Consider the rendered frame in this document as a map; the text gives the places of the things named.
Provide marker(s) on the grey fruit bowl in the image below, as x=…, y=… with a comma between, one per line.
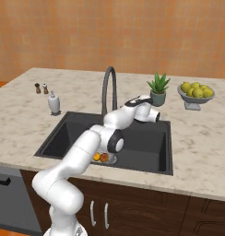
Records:
x=193, y=102

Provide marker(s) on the green plant in grey pot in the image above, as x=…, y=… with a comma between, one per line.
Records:
x=158, y=89

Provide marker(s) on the grey metal colander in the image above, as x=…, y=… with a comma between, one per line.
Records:
x=112, y=159

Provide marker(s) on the brown pepper shaker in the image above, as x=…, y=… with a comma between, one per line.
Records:
x=37, y=88

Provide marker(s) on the dark grey arched faucet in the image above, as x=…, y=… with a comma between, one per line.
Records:
x=112, y=80

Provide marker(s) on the dark wood cupboard door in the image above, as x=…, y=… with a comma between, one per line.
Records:
x=145, y=212
x=209, y=218
x=89, y=196

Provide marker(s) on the dark grey sink basin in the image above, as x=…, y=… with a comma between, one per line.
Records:
x=145, y=147

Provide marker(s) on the red-orange peach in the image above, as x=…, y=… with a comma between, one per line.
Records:
x=104, y=157

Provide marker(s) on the white soap dispenser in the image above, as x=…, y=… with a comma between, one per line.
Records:
x=53, y=103

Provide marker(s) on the yellow-green lemon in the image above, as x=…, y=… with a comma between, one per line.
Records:
x=190, y=92
x=204, y=87
x=208, y=92
x=195, y=84
x=185, y=87
x=198, y=92

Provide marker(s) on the orange tangerine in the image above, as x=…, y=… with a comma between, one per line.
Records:
x=96, y=156

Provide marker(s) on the brown and white salt shaker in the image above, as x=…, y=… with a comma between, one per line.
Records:
x=45, y=89

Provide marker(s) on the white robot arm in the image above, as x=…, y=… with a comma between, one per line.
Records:
x=74, y=159

